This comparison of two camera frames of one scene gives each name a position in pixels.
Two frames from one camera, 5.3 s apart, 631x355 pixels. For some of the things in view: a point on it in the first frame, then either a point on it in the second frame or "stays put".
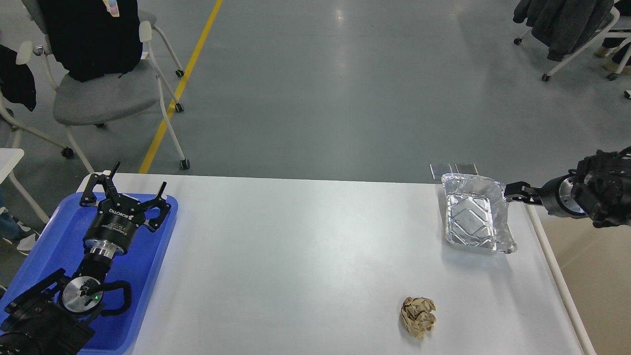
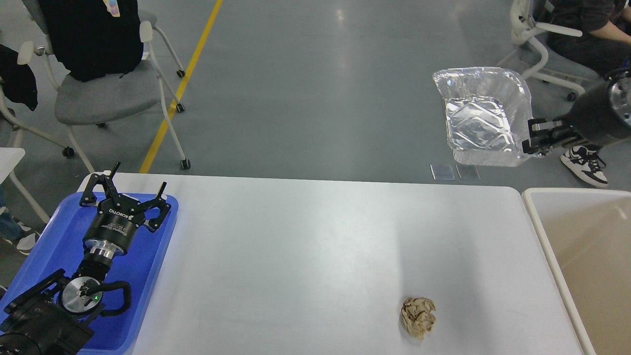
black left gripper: [118, 216] stays put
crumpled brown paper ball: [418, 315] stays put
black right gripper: [556, 195] -> [599, 116]
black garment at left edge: [17, 83] stays put
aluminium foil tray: [476, 213] -> [487, 112]
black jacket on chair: [94, 38] stays put
